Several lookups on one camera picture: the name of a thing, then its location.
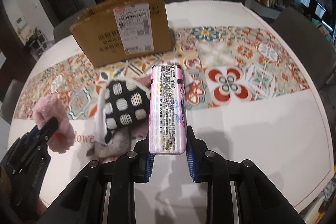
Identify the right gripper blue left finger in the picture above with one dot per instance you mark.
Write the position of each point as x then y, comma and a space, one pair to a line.
135, 165

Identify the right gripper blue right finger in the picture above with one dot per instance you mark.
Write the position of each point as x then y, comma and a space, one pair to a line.
204, 165

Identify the grey lifestyle fabric pouch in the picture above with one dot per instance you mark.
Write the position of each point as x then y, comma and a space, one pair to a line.
119, 144

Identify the mauve pink towel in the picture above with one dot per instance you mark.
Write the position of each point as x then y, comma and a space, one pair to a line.
141, 130

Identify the pink tissue pack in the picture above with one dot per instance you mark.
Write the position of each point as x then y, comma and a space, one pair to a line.
167, 114

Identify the black white checkered pouch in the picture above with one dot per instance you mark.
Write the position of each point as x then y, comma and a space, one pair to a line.
122, 104

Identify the pink fluffy scrunchie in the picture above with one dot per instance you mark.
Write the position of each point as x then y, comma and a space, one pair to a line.
49, 111

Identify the grey chair left side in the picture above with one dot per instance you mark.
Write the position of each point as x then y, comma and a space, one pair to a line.
10, 101

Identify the patterned tile tablecloth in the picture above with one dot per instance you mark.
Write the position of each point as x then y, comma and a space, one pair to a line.
250, 98

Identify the white shelf rack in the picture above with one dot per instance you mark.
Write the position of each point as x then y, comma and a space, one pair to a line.
37, 44

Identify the brown cardboard box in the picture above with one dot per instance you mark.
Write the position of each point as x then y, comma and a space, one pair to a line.
117, 30

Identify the grey chair back left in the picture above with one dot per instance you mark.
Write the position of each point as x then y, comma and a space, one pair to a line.
62, 30

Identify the grey chair right side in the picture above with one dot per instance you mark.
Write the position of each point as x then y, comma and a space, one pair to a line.
313, 50

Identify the white tv cabinet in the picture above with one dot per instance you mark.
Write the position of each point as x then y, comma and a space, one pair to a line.
264, 12

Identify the white intercom wall panel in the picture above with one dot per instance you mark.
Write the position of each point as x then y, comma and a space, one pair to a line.
21, 23

